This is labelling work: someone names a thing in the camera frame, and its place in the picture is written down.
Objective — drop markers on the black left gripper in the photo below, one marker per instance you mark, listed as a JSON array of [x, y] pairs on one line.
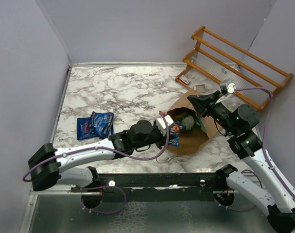
[[163, 139]]

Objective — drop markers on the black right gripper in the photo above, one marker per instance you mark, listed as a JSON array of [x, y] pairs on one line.
[[204, 104]]

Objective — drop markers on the blue M&Ms candy packet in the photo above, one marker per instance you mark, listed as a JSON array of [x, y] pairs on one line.
[[175, 133]]

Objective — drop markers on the yellow green candy packet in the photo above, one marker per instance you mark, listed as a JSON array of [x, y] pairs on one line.
[[185, 118]]

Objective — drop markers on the brown paper bag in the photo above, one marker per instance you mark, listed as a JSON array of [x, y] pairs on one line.
[[192, 142]]

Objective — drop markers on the blue salt vinegar chips bag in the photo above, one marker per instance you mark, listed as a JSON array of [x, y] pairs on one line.
[[101, 124]]

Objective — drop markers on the blue Burts chips bag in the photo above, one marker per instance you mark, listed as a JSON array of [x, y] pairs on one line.
[[83, 131]]

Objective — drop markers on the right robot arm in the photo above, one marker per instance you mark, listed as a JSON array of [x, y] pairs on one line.
[[277, 199]]

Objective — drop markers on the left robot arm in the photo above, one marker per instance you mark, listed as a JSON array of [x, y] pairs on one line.
[[49, 165]]

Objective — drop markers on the open small cardboard box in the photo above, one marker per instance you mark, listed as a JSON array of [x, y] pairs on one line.
[[200, 88]]

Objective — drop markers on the green snack packet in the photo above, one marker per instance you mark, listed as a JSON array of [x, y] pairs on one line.
[[198, 123]]

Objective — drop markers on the small red white box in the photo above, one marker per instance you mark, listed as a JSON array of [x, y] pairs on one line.
[[184, 79]]

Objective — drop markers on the wooden two-tier rack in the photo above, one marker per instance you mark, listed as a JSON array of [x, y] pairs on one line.
[[219, 59]]

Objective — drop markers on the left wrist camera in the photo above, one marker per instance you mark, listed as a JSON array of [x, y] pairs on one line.
[[164, 123]]

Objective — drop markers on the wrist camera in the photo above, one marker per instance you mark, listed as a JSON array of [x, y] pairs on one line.
[[164, 123], [227, 88]]

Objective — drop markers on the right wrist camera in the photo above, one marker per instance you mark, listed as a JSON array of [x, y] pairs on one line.
[[227, 88]]

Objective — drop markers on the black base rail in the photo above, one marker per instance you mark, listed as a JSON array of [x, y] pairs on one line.
[[150, 187]]

